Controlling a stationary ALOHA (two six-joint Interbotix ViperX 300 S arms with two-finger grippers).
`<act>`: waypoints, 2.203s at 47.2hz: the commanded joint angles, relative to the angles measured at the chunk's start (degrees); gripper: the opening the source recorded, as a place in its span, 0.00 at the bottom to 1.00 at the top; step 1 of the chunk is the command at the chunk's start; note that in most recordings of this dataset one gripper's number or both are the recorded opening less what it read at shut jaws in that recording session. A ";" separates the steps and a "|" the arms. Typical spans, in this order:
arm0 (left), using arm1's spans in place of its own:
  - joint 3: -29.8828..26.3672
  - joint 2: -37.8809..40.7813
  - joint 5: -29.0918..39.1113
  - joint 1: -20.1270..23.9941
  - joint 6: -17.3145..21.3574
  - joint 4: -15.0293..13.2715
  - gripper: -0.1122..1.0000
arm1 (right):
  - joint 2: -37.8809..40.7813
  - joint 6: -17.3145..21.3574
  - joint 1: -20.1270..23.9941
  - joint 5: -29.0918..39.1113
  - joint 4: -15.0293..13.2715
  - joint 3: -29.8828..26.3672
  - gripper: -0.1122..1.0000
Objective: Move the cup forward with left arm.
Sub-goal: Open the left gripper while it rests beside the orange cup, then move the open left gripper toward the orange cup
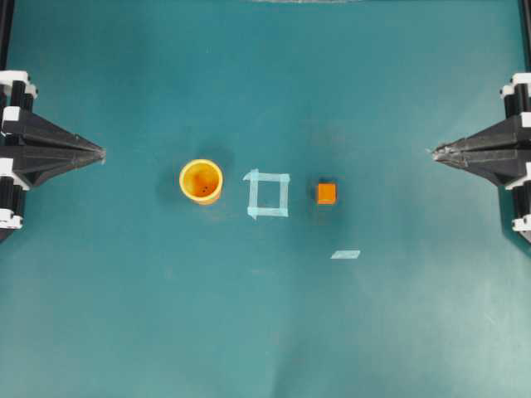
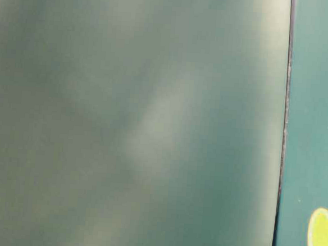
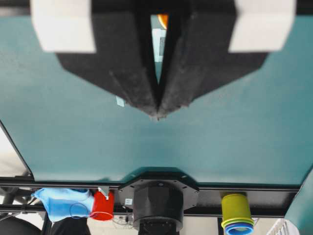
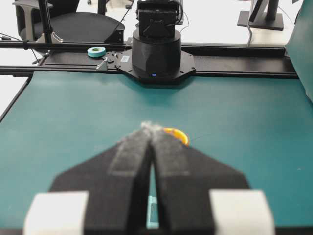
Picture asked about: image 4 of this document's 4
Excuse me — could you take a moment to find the teal side panel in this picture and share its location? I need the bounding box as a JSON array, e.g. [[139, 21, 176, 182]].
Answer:
[[286, 0, 313, 100]]

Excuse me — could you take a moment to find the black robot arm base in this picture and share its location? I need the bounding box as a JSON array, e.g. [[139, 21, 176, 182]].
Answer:
[[132, 0, 183, 78]]

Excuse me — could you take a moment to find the black office chair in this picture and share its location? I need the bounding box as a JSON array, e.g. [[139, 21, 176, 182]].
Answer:
[[13, 0, 125, 44]]

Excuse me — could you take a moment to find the black aluminium frame rail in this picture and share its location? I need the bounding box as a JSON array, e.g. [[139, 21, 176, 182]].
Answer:
[[0, 41, 298, 79]]

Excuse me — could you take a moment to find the orange round object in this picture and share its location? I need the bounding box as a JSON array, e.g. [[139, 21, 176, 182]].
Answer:
[[163, 128, 190, 146]]

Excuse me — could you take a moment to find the black vertical frame post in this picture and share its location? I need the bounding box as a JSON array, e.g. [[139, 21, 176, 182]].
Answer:
[[36, 0, 63, 44]]

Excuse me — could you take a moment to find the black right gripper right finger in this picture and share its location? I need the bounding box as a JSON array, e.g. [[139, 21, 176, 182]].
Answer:
[[146, 127, 276, 235]]

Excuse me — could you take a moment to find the black monitor stand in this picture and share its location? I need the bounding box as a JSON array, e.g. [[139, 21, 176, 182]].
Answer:
[[237, 0, 284, 31]]

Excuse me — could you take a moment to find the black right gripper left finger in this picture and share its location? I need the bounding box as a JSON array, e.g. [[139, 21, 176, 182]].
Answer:
[[23, 126, 154, 235]]

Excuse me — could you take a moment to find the black octagonal mounting plate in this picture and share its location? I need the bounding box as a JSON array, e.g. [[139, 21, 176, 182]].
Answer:
[[116, 50, 196, 85]]

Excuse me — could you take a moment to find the teal tape roll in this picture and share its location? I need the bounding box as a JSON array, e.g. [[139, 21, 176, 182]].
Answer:
[[87, 47, 106, 58]]

